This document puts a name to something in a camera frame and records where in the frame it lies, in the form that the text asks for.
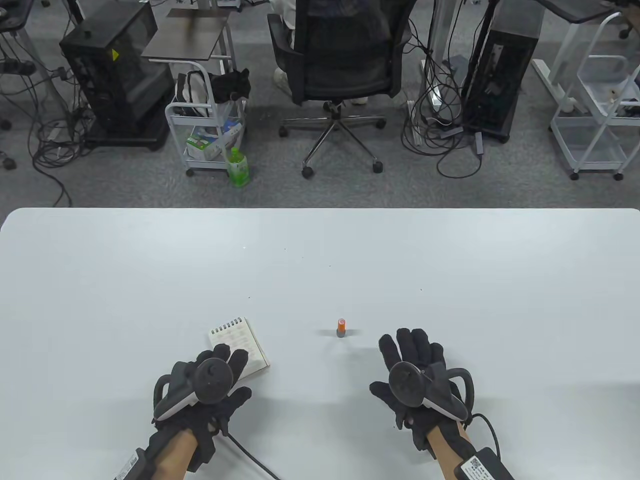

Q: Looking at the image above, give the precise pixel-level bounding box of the blue white box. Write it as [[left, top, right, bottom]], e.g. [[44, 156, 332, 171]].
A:
[[220, 117, 244, 146]]

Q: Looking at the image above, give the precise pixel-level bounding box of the black braided glove cable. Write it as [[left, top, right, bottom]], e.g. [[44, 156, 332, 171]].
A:
[[220, 430, 281, 480]]

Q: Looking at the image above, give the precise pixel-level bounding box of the black mesh office chair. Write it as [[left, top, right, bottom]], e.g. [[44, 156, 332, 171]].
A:
[[266, 0, 418, 180]]

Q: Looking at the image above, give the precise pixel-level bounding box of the grey desk leg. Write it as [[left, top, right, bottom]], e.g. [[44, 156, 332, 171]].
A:
[[17, 25, 76, 141]]

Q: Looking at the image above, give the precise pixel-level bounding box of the brown side table top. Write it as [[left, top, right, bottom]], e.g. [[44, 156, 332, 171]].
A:
[[141, 7, 233, 63]]

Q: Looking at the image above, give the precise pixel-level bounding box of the black box on right wrist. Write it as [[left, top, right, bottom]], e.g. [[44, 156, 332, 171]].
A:
[[454, 447, 516, 480]]

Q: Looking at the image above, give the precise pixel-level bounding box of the white power strip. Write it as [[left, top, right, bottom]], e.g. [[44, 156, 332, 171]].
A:
[[406, 99, 424, 147]]

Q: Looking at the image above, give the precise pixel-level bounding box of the white desk leg column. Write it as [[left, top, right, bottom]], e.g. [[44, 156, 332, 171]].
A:
[[420, 0, 466, 113]]

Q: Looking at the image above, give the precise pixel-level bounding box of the black hand controller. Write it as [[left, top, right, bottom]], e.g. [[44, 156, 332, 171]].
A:
[[389, 361, 475, 423], [152, 359, 236, 423]]

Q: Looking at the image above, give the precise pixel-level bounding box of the black left hand controller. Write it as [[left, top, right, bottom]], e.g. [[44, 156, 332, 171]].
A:
[[152, 359, 236, 423]]

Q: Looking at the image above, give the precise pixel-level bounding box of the large white rolling cart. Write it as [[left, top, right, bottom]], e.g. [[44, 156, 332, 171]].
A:
[[549, 12, 640, 181]]

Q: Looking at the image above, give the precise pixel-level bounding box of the tangle of black desk cables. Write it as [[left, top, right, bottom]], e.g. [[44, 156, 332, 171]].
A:
[[400, 0, 487, 180]]

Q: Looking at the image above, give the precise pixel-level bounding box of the black grey computer tower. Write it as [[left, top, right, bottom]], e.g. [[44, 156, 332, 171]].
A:
[[461, 0, 546, 144]]

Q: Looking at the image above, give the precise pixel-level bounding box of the black bag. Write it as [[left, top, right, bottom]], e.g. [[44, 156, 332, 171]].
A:
[[207, 67, 252, 105]]

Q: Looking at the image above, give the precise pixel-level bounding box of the black power strip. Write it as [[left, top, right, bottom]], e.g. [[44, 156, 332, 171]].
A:
[[0, 59, 37, 77]]

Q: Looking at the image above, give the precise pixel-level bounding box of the black right hand controller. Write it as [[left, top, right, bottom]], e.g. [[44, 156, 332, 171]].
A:
[[389, 361, 475, 423]]

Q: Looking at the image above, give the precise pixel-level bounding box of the small white rolling cart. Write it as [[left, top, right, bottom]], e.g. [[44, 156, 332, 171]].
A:
[[165, 60, 248, 177]]

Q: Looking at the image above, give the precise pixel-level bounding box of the person's right hand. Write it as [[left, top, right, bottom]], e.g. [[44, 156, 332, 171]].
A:
[[370, 327, 475, 453]]

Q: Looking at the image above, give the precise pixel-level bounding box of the green plastic bottle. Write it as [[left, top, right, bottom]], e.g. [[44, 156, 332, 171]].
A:
[[226, 146, 250, 188]]

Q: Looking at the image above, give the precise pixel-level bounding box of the person's left forearm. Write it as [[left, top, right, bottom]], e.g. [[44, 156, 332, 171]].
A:
[[145, 430, 198, 480]]

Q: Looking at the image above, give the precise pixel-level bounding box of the dark curved desk top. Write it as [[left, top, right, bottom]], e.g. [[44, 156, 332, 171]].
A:
[[537, 0, 640, 25]]

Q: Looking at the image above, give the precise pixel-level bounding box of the beige spiral notebook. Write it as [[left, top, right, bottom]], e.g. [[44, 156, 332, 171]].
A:
[[208, 316, 271, 375]]

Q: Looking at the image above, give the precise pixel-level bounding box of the white black backpack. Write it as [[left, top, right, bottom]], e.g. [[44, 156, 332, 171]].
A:
[[174, 70, 213, 118]]

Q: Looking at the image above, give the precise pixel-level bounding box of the person's left hand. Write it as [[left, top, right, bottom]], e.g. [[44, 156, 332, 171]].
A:
[[151, 344, 253, 473]]

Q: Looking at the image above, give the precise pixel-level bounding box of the black box on wrist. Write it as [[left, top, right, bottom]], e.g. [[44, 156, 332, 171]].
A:
[[114, 447, 151, 480], [454, 447, 516, 480]]

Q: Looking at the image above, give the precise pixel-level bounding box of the thin black glove cable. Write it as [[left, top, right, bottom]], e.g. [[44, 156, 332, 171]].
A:
[[470, 412, 502, 461]]

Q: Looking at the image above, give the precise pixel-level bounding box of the person's right forearm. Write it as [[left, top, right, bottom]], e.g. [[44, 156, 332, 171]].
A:
[[425, 425, 516, 480]]

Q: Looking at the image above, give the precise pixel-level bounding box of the tangle of black floor cables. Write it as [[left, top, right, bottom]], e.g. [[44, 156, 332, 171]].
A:
[[0, 30, 98, 207]]

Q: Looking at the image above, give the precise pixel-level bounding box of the white desk foot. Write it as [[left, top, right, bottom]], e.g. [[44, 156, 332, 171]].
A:
[[531, 59, 581, 113]]

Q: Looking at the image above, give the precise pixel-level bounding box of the green white box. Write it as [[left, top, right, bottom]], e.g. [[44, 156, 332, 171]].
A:
[[186, 125, 226, 161]]

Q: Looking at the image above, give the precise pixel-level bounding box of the black box on left wrist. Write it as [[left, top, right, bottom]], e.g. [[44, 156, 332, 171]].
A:
[[114, 447, 151, 480]]

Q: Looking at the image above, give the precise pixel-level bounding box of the black glass computer tower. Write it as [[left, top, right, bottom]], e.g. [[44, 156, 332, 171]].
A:
[[59, 0, 173, 152]]

